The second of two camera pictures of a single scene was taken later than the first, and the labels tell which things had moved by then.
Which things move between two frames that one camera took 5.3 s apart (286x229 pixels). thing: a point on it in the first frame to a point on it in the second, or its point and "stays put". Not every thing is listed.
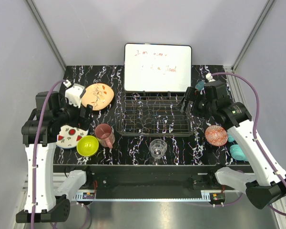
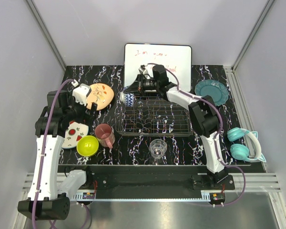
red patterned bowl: (216, 135) to (128, 99)
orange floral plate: (100, 96) stays put
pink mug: (105, 135) stays put
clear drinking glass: (158, 147) stays put
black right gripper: (194, 95) to (137, 86)
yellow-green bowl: (87, 145) stays put
